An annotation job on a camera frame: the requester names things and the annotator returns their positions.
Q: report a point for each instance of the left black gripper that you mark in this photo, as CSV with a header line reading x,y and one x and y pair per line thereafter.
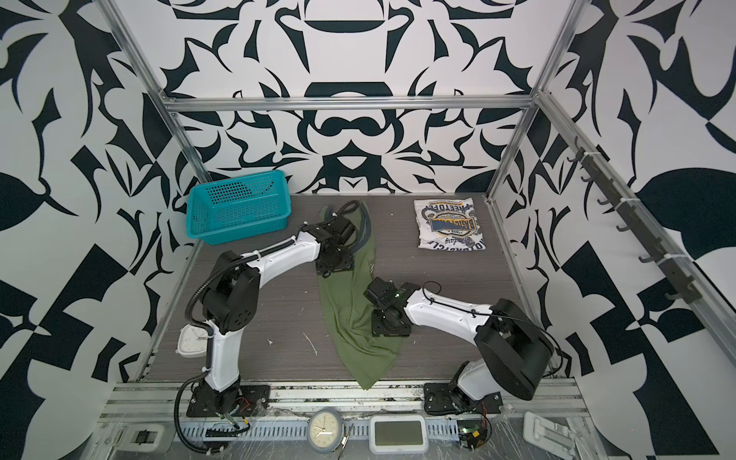
x,y
348,264

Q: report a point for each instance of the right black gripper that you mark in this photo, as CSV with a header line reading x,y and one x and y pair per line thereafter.
x,y
378,329

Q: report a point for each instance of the green tank top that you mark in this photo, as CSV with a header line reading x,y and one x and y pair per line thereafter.
x,y
348,313

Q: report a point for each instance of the white tank top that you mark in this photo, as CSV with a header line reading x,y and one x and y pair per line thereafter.
x,y
448,225

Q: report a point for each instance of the teal plastic basket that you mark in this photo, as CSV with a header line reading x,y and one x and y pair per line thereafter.
x,y
238,208

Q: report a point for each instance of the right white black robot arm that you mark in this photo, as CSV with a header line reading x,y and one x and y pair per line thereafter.
x,y
514,351

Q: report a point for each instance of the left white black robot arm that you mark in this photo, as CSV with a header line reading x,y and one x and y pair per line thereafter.
x,y
228,299

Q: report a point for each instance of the white digital display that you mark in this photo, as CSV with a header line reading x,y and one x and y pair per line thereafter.
x,y
398,434

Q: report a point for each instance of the round analog clock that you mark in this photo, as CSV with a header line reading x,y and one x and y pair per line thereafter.
x,y
326,431

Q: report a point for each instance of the small green circuit board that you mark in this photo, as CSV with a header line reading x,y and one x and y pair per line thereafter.
x,y
473,433

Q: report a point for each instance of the small white square clock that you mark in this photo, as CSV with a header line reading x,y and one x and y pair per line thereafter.
x,y
192,342

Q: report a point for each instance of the white plastic stand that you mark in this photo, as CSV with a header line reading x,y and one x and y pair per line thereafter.
x,y
552,437

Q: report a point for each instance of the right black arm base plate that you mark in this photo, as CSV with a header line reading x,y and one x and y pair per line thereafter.
x,y
441,399

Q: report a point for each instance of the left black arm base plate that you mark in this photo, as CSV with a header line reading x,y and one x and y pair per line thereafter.
x,y
244,401

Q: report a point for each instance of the horizontal aluminium frame bar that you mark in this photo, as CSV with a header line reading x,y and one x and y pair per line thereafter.
x,y
346,103

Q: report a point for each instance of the black wall hook rail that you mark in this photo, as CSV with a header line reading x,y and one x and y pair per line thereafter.
x,y
638,221

